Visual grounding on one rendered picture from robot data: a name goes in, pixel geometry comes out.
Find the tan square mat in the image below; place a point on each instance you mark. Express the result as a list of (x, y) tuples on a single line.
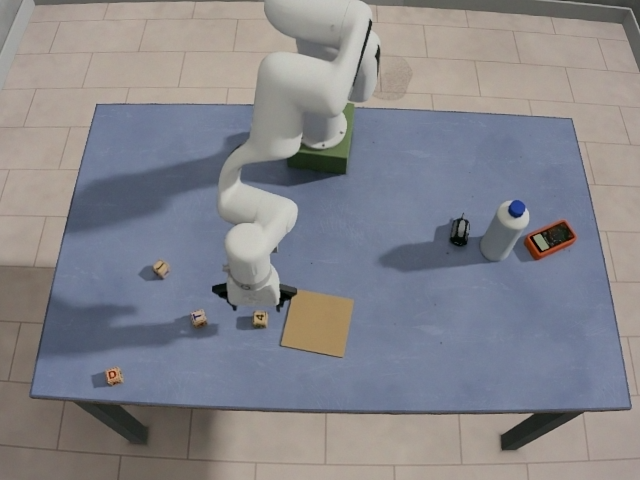
[(318, 323)]

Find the orange digital multimeter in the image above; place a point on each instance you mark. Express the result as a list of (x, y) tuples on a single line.
[(550, 239)]

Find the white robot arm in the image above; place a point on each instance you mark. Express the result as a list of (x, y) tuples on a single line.
[(297, 96)]

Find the white plastic bottle with blue cap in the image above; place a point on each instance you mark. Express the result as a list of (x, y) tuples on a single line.
[(504, 230)]

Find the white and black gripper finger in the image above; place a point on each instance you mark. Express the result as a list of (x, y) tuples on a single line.
[(290, 292), (219, 290)]

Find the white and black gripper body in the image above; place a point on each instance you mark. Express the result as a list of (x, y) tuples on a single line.
[(268, 295)]

